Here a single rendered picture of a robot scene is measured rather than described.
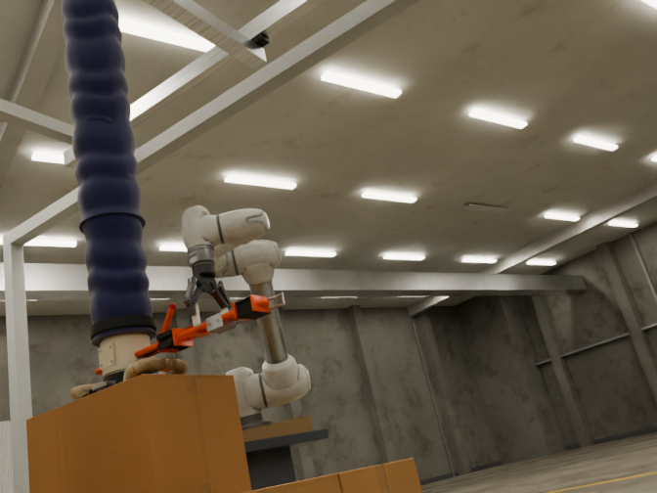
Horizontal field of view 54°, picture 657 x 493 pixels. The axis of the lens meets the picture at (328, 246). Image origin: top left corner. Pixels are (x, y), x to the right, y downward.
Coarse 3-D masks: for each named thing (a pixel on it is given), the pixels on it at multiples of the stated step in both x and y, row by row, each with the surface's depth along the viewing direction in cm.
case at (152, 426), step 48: (144, 384) 190; (192, 384) 206; (48, 432) 211; (96, 432) 198; (144, 432) 186; (192, 432) 198; (240, 432) 216; (48, 480) 207; (96, 480) 194; (144, 480) 183; (192, 480) 192; (240, 480) 208
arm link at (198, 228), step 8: (192, 208) 217; (200, 208) 218; (184, 216) 217; (192, 216) 215; (200, 216) 216; (208, 216) 216; (216, 216) 217; (184, 224) 216; (192, 224) 214; (200, 224) 214; (208, 224) 214; (216, 224) 215; (184, 232) 215; (192, 232) 213; (200, 232) 213; (208, 232) 214; (216, 232) 214; (184, 240) 215; (192, 240) 213; (200, 240) 213; (208, 240) 214; (216, 240) 215
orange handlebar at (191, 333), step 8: (264, 304) 194; (232, 312) 198; (224, 320) 200; (232, 320) 203; (192, 328) 207; (200, 328) 204; (184, 336) 209; (192, 336) 209; (200, 336) 211; (152, 344) 217; (136, 352) 220; (144, 352) 218
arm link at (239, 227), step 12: (228, 216) 216; (240, 216) 216; (252, 216) 216; (264, 216) 218; (228, 228) 214; (240, 228) 215; (252, 228) 216; (264, 228) 218; (228, 240) 217; (240, 240) 218; (252, 240) 221; (216, 252) 244; (216, 264) 257
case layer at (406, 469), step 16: (384, 464) 168; (400, 464) 174; (304, 480) 139; (320, 480) 143; (336, 480) 148; (352, 480) 153; (368, 480) 159; (384, 480) 165; (400, 480) 171; (416, 480) 178
